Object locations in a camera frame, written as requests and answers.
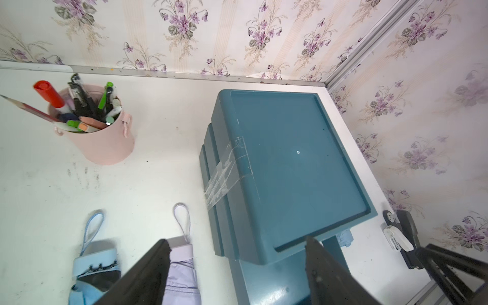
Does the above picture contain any left purple folded umbrella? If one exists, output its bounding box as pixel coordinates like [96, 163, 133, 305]
[162, 203, 202, 304]

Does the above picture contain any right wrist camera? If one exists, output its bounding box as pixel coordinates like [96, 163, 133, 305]
[383, 210, 424, 269]

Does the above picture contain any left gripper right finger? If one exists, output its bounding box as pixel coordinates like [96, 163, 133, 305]
[305, 236, 379, 304]

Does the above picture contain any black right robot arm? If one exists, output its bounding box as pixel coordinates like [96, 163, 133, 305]
[414, 244, 487, 304]

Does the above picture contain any green highlighter pen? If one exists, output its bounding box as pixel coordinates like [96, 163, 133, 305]
[97, 82, 114, 113]

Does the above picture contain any red marker pen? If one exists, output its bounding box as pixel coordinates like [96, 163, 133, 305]
[33, 80, 72, 114]

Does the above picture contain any teal drawer cabinet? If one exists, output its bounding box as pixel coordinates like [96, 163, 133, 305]
[200, 90, 377, 304]

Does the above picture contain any pink pen holder cup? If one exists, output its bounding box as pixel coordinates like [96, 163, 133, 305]
[54, 110, 135, 165]

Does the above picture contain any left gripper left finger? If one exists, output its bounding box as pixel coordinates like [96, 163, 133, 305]
[96, 239, 171, 305]

